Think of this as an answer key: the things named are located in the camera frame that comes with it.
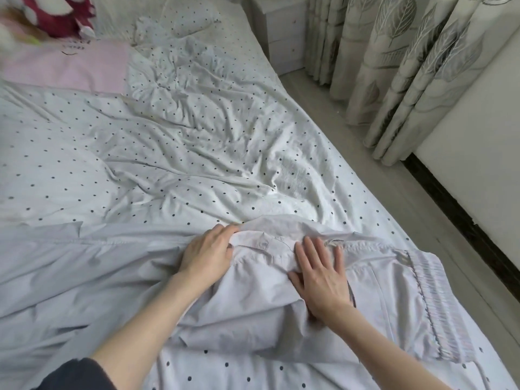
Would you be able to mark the white bedside cabinet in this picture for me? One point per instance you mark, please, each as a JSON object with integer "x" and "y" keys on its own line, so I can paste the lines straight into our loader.
{"x": 276, "y": 32}

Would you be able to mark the white pillow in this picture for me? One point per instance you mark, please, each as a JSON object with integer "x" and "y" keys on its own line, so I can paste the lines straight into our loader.
{"x": 162, "y": 12}

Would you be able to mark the red white plush toy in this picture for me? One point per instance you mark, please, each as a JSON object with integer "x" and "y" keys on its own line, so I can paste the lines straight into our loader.
{"x": 57, "y": 13}

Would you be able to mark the plush toys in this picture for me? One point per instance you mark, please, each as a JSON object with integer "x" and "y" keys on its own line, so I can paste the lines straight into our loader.
{"x": 12, "y": 28}

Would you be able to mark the person's black left sleeve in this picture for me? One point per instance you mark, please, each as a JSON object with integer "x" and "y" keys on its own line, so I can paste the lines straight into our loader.
{"x": 75, "y": 376}

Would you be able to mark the white dotted bed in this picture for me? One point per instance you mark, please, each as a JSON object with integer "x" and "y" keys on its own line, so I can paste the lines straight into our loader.
{"x": 203, "y": 142}

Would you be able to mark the person's left hand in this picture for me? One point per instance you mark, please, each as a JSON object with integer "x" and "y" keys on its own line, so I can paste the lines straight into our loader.
{"x": 207, "y": 256}

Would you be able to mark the striped beige curtain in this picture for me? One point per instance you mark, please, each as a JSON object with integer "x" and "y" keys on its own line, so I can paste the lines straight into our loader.
{"x": 406, "y": 69}

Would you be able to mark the person's left forearm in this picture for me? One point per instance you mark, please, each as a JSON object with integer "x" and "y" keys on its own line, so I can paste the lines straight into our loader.
{"x": 146, "y": 341}

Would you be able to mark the light grey smocked garment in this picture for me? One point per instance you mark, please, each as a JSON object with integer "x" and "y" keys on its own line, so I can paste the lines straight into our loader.
{"x": 81, "y": 280}

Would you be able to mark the person's right hand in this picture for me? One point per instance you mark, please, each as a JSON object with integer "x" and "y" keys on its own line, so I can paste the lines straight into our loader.
{"x": 321, "y": 280}

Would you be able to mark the person's right forearm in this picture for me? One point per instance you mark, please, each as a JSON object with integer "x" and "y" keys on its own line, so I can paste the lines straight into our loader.
{"x": 386, "y": 357}

